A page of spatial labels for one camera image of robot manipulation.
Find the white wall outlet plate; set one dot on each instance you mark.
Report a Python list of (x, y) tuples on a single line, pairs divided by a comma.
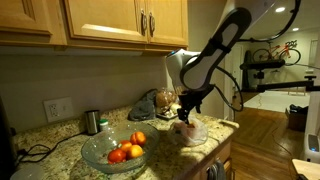
[(58, 109)]

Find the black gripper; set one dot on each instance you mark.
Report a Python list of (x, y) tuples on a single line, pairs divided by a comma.
[(195, 101)]

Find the light wooden board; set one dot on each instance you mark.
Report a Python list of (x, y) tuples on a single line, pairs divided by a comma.
[(308, 170)]

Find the crumpled grey cloth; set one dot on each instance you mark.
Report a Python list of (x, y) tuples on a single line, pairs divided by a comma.
[(143, 108)]

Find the dark box on floor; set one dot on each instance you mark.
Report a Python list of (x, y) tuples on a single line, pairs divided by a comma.
[(296, 116)]

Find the clear bag of bread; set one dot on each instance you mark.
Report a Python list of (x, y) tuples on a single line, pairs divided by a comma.
[(163, 98)]

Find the large glass bowl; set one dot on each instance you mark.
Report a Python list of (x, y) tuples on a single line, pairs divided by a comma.
[(100, 150)]

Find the wooden drawer front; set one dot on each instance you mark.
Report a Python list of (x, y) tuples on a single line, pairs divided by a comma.
[(224, 153)]

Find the grey striped hanging towel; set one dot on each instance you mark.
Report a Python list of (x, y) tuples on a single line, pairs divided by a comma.
[(216, 171)]

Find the round ceiling light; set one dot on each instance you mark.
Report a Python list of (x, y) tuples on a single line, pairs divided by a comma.
[(280, 9), (295, 29)]

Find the black kitchen appliance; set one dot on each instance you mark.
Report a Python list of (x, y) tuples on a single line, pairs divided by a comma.
[(5, 140)]

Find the red bicycle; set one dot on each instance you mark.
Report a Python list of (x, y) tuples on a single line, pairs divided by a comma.
[(278, 49)]

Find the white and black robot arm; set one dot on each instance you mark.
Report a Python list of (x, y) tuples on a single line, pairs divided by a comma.
[(213, 56)]

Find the white floor rug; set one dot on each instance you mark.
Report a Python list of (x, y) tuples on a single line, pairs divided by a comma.
[(276, 101)]

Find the black stereo camera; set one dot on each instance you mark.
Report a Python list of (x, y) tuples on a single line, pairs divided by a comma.
[(263, 64)]

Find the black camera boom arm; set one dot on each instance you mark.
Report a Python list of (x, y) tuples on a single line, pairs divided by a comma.
[(283, 86)]

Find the yellow orange peach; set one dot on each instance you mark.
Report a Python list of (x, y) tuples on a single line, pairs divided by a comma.
[(135, 151)]

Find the white bottle green cap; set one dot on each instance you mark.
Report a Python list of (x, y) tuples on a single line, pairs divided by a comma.
[(104, 126)]

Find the deep red peach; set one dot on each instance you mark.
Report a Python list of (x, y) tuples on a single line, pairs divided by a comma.
[(116, 155)]

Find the small dark tray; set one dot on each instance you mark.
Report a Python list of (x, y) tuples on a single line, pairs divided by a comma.
[(166, 116)]

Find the white appliance with blue light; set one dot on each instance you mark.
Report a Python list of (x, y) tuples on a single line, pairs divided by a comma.
[(311, 148)]

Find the orange red peach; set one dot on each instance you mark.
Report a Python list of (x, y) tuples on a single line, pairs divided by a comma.
[(138, 138), (125, 145)]

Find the round glass lid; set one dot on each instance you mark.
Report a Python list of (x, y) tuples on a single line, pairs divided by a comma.
[(26, 173)]

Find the stainless steel cup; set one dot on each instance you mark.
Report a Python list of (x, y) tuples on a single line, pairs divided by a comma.
[(91, 121)]

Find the clear plastic bag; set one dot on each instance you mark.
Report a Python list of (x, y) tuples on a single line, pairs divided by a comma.
[(197, 136)]

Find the bright orange peach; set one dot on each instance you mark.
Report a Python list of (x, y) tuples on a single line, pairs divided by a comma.
[(191, 125)]

